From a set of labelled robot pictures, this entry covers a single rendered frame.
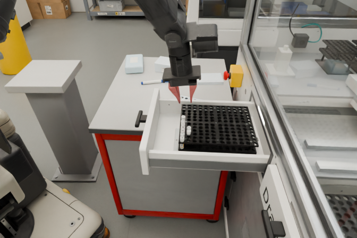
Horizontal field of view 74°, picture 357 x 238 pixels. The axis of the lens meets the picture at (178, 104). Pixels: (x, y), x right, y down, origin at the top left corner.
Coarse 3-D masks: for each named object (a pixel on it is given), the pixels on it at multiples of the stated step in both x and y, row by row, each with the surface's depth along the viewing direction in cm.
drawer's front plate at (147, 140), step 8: (152, 96) 79; (152, 104) 76; (152, 112) 72; (152, 120) 71; (144, 128) 67; (152, 128) 71; (144, 136) 64; (152, 136) 72; (144, 144) 62; (152, 144) 72; (144, 152) 61; (144, 160) 63; (144, 168) 65
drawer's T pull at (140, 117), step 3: (141, 111) 75; (138, 114) 74; (141, 114) 75; (138, 117) 73; (141, 117) 73; (144, 117) 73; (138, 120) 72; (141, 120) 72; (144, 120) 72; (135, 123) 71; (138, 123) 71; (135, 126) 71; (138, 126) 71
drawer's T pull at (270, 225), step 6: (264, 210) 49; (264, 216) 48; (264, 222) 48; (270, 222) 48; (276, 222) 47; (270, 228) 46; (276, 228) 46; (282, 228) 46; (270, 234) 46; (276, 234) 46; (282, 234) 46
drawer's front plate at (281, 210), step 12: (276, 168) 56; (264, 180) 60; (276, 180) 53; (276, 192) 51; (264, 204) 59; (276, 204) 51; (288, 204) 49; (276, 216) 51; (288, 216) 47; (288, 228) 45
